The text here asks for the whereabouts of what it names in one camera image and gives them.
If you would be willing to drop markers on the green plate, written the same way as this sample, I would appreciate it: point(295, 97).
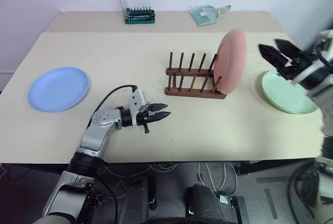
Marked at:
point(283, 94)

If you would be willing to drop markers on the green screwdriver bit set case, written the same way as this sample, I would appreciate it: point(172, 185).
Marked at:
point(140, 21)

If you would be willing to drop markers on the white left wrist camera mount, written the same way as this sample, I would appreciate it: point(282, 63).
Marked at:
point(137, 101)

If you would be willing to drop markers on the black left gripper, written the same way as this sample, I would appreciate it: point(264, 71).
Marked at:
point(147, 118)

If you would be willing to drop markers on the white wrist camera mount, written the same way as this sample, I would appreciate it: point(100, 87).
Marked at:
point(137, 101)
point(307, 71)

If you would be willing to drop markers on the pink plate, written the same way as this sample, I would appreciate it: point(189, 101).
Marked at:
point(230, 63)

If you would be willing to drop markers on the clear green mini dustpan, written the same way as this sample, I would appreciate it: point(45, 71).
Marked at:
point(205, 15)

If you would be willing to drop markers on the dark rounded robot leg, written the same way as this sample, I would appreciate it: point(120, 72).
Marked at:
point(138, 196)
point(200, 199)

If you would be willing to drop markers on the wooden dish rack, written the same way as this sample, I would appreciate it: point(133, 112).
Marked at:
point(195, 93)

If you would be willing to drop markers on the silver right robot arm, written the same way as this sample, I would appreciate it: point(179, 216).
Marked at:
point(320, 94)

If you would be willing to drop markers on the black floor plate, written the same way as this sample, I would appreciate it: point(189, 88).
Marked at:
point(240, 209)

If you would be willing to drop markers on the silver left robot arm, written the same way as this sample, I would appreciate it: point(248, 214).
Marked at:
point(95, 137)

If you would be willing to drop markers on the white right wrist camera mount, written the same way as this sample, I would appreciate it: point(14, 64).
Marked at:
point(307, 71)

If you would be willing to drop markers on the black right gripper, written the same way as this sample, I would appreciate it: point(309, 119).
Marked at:
point(296, 65)

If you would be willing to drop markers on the blue plate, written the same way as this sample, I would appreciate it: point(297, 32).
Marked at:
point(58, 89)

